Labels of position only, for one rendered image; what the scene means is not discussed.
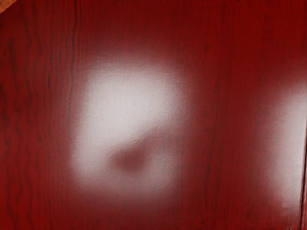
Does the orange brown object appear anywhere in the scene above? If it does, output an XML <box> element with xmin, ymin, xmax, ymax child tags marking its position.
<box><xmin>0</xmin><ymin>0</ymin><xmax>16</xmax><ymax>13</ymax></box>

